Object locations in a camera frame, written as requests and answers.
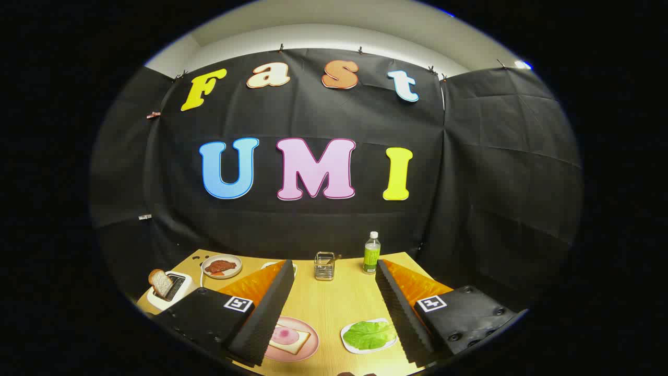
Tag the white divided dish with beans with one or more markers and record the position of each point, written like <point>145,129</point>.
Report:
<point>267,265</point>

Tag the bread slice with ham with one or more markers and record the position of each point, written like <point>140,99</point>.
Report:
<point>300,345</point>

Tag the brown steak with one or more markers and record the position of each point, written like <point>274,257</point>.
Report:
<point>220,267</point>

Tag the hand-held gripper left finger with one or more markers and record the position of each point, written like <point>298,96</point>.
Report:
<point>271,308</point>

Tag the white square plate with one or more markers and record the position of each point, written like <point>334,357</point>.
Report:
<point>348,344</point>

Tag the toasted bread slice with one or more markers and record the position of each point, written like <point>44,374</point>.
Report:
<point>160,283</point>

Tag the green label plastic bottle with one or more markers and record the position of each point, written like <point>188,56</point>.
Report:
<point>371,257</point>

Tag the black backdrop cloth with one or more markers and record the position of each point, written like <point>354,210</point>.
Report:
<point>313,230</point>

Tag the white toaster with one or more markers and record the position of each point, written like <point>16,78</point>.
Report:
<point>187,280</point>

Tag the pink round plate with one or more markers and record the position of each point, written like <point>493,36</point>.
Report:
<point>309,345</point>

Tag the green lettuce leaf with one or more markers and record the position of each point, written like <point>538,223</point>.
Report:
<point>368,334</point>

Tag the pink ham slice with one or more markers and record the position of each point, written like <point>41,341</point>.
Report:
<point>286,334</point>

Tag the round beige plate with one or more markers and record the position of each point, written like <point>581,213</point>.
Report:
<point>235,261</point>

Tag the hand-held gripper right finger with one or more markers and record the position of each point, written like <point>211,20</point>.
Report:
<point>396,308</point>

